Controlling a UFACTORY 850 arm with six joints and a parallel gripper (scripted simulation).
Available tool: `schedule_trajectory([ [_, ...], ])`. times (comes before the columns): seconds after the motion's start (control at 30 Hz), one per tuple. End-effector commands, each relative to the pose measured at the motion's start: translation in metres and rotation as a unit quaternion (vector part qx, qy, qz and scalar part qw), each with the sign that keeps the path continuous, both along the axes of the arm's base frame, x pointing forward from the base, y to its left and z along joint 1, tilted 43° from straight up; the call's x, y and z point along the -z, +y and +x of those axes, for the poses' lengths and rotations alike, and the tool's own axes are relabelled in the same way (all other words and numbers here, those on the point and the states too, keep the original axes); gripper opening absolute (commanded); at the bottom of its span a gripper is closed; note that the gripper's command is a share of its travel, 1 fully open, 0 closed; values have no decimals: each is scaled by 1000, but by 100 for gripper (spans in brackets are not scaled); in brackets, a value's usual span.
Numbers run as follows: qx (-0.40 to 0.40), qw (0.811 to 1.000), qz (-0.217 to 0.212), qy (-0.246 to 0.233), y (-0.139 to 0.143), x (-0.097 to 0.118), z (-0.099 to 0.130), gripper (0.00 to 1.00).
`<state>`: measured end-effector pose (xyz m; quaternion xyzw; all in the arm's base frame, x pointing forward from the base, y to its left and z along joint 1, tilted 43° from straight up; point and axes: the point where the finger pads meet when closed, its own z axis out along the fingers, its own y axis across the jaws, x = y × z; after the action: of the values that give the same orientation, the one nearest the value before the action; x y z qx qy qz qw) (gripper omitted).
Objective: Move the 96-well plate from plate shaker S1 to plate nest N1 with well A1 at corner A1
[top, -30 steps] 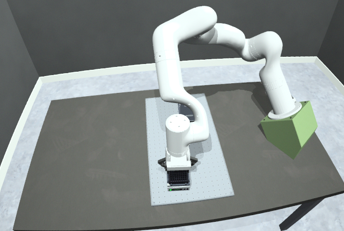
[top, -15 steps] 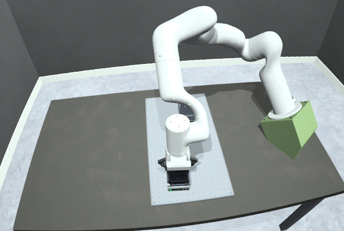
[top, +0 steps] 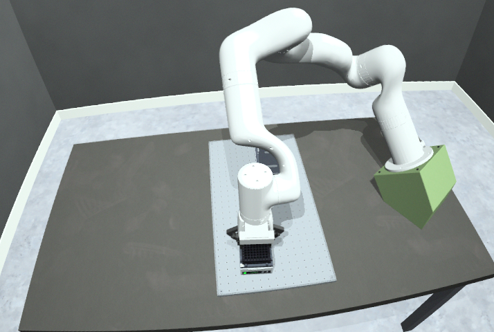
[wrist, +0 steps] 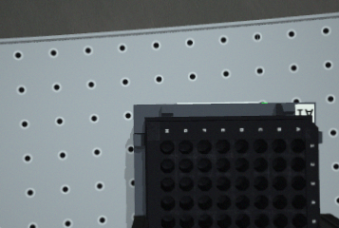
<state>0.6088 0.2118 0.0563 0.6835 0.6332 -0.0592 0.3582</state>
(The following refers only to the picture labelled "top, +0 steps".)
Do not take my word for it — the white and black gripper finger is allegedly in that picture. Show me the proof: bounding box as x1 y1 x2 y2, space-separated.
273 224 284 238
226 226 242 249

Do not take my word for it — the black well plate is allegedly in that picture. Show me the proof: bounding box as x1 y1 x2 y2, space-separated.
241 244 271 264

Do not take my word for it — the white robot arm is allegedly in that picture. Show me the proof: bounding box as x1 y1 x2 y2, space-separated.
219 8 433 245

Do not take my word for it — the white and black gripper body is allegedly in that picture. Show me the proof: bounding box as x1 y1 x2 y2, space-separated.
237 212 273 236

